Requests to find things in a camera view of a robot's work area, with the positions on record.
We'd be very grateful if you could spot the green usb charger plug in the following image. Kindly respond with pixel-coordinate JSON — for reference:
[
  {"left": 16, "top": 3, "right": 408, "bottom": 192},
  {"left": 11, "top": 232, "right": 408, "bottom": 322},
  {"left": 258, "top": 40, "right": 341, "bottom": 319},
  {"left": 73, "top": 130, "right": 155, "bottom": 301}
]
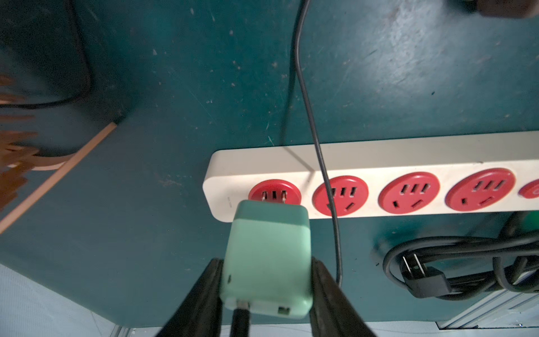
[{"left": 220, "top": 200, "right": 313, "bottom": 320}]

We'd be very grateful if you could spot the black blue fan cable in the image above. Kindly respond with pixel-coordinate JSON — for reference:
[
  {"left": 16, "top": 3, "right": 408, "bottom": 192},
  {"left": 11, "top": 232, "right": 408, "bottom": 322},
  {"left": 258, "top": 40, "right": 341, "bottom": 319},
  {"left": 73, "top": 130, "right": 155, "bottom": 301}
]
[{"left": 293, "top": 0, "right": 344, "bottom": 337}]

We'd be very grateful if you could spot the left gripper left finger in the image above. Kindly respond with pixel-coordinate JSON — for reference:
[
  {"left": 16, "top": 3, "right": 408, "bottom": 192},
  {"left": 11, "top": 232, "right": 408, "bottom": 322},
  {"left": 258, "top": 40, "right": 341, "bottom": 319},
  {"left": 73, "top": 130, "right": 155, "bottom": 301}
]
[{"left": 157, "top": 258, "right": 223, "bottom": 337}]

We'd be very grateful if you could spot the orange desk fan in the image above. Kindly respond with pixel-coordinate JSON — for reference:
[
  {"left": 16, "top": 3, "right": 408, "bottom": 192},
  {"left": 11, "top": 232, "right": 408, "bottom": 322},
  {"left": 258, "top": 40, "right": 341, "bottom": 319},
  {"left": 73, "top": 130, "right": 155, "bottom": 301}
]
[{"left": 1, "top": 71, "right": 117, "bottom": 234}]

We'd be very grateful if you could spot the black power strip cord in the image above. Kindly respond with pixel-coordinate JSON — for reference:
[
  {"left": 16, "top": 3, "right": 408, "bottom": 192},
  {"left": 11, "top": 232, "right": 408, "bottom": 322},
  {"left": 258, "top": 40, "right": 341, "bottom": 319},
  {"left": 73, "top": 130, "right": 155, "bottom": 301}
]
[{"left": 381, "top": 210, "right": 539, "bottom": 302}]

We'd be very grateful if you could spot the white red power strip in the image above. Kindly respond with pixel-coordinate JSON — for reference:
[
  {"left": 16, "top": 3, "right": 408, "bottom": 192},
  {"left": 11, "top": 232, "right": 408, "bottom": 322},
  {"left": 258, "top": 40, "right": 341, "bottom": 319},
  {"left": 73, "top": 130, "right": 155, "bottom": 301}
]
[{"left": 203, "top": 131, "right": 538, "bottom": 223}]

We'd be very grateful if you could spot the pink usb charger plug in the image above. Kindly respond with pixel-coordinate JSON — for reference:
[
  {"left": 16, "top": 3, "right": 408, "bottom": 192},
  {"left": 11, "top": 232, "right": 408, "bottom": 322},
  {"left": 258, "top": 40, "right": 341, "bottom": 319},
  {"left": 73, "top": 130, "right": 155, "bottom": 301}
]
[{"left": 477, "top": 0, "right": 538, "bottom": 19}]

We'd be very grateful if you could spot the aluminium front frame rail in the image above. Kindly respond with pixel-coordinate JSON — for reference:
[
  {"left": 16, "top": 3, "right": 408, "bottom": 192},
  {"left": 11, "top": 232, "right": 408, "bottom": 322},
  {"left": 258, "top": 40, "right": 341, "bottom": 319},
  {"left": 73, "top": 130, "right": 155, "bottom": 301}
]
[{"left": 437, "top": 291, "right": 538, "bottom": 329}]

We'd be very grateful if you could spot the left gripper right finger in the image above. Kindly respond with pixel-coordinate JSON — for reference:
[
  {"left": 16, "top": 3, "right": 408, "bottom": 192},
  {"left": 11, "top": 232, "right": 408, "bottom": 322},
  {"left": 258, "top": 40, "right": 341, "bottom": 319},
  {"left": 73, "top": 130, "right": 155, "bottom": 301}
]
[{"left": 310, "top": 258, "right": 376, "bottom": 337}]

